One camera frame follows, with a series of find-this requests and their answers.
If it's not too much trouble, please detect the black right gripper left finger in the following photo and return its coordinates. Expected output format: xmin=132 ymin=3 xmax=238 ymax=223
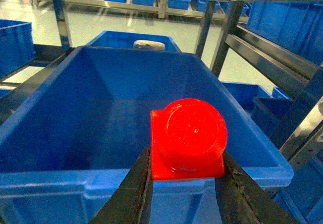
xmin=89 ymin=147 xmax=153 ymax=224

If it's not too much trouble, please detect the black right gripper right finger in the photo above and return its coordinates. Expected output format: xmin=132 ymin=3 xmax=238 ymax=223
xmin=215 ymin=152 xmax=298 ymax=224

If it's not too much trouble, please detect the red one-stud toy block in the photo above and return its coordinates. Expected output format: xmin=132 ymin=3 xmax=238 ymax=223
xmin=150 ymin=98 xmax=228 ymax=181

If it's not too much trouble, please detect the large blue bin right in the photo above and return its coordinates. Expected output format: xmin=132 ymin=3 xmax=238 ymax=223
xmin=1 ymin=46 xmax=294 ymax=223

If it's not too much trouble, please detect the white grey object in bin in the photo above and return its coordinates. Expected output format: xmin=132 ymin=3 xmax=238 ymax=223
xmin=133 ymin=40 xmax=166 ymax=51

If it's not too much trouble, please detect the blue bin behind right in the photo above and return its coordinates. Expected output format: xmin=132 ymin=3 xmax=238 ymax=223
xmin=86 ymin=30 xmax=181 ymax=52

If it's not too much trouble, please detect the stainless steel rack frame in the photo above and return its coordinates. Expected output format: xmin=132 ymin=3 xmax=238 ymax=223
xmin=0 ymin=0 xmax=323 ymax=199

